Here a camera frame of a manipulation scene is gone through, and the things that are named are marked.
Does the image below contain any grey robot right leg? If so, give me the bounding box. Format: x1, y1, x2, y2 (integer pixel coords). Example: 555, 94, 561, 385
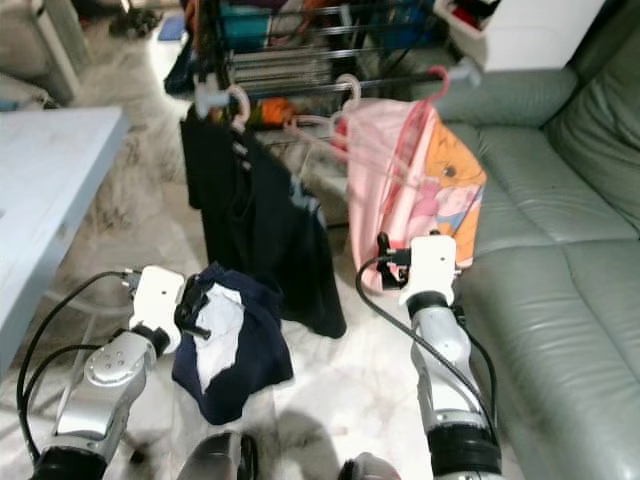
340, 452, 411, 480

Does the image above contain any grey air cooler unit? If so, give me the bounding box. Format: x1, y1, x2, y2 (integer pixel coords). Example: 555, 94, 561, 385
0, 0, 91, 106

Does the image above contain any grey robot leg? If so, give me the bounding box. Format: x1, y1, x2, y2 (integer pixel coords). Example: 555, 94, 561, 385
178, 432, 256, 480
340, 452, 411, 480

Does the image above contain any black t-shirt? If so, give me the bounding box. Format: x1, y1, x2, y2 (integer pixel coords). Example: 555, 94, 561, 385
180, 108, 348, 339

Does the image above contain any blue floor mat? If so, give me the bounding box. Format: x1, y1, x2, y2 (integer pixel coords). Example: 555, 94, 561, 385
157, 15, 186, 41

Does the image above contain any grey green leather sofa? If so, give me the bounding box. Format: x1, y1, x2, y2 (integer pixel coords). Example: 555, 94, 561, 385
435, 0, 640, 480

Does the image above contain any red plastic hanger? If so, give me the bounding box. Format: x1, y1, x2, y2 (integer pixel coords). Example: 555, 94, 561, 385
425, 65, 451, 106

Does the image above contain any navy garment with white lining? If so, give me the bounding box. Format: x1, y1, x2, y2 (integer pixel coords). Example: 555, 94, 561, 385
171, 262, 294, 426

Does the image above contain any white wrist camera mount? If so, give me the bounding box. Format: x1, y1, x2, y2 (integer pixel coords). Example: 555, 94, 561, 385
132, 265, 186, 331
405, 235, 458, 298

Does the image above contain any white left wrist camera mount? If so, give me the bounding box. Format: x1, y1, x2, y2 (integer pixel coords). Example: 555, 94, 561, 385
132, 265, 186, 331

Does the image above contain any orange cloth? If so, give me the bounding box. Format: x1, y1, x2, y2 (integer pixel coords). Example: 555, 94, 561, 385
253, 98, 296, 126

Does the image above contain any teal cloth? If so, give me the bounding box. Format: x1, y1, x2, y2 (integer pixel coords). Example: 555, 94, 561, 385
220, 5, 271, 51

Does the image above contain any grey robot left leg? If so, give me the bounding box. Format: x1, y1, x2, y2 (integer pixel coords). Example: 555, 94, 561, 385
178, 432, 256, 480

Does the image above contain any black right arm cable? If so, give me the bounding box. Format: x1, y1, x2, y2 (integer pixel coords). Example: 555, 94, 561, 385
355, 255, 501, 441

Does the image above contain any pink cartoon print garment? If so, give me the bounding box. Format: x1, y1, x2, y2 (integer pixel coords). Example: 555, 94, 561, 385
345, 97, 488, 296

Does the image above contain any light blue plastic folding table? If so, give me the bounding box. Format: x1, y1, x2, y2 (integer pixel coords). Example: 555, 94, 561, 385
0, 105, 131, 376

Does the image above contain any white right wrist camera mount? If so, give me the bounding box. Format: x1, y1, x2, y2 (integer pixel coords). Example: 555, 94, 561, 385
405, 235, 458, 298

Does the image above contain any dark sandals heap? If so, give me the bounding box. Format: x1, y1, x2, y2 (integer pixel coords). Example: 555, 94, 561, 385
105, 8, 156, 39

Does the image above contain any black metal drying rack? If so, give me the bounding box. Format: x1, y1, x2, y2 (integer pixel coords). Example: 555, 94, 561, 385
180, 0, 476, 196

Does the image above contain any white storage box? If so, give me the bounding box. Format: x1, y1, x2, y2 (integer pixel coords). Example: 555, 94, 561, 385
435, 0, 606, 73

